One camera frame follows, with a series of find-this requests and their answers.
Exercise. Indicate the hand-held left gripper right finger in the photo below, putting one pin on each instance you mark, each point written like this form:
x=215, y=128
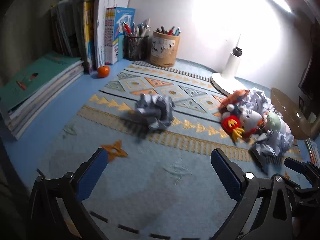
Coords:
x=225, y=175

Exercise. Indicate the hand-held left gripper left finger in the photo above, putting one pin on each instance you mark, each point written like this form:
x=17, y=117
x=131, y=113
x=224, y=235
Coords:
x=92, y=175

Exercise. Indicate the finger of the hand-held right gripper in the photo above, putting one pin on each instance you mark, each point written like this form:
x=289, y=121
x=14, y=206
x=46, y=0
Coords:
x=293, y=163
x=301, y=192

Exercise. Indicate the grey paper ball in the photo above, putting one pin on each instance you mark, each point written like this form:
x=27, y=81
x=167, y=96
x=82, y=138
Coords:
x=155, y=111

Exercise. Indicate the colored pencils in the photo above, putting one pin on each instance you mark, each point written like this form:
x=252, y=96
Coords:
x=313, y=152

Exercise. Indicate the pale green plush toy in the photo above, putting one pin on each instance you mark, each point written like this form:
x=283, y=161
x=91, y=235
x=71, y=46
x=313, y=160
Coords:
x=275, y=121

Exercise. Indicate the brown round tray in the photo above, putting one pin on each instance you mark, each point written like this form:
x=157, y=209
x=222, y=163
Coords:
x=290, y=112

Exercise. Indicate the red fries plush charm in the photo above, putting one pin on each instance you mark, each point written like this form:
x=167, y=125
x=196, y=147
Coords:
x=231, y=123

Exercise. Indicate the white cat plush toy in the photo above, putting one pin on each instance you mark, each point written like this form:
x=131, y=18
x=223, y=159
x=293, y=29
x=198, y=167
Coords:
x=250, y=117

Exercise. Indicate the blue patterned mat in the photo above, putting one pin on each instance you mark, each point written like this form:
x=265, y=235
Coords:
x=162, y=155

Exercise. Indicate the orange-haired plush toy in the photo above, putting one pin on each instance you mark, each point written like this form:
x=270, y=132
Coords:
x=233, y=98

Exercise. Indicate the black monitor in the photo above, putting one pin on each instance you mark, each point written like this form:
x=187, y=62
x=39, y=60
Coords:
x=312, y=62

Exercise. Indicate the orange tangerine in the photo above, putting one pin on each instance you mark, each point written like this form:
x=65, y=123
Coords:
x=103, y=71

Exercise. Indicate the stack of teal books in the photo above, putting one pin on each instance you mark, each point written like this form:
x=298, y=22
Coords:
x=37, y=85

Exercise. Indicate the white desk lamp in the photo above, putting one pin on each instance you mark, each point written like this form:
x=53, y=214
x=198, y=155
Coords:
x=231, y=65

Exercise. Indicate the black mesh pen holder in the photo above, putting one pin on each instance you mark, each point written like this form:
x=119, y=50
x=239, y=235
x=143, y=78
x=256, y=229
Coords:
x=136, y=47

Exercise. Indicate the wooden pen holder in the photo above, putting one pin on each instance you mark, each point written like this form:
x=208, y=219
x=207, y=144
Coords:
x=163, y=51

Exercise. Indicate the blue boxed book set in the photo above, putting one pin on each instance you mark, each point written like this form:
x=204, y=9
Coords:
x=120, y=35

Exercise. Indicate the row of upright books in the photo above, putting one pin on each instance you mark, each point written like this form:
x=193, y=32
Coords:
x=82, y=30

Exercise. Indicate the bundle of pens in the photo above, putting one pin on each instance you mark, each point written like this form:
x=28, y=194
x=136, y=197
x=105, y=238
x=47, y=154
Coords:
x=136, y=28
x=168, y=30

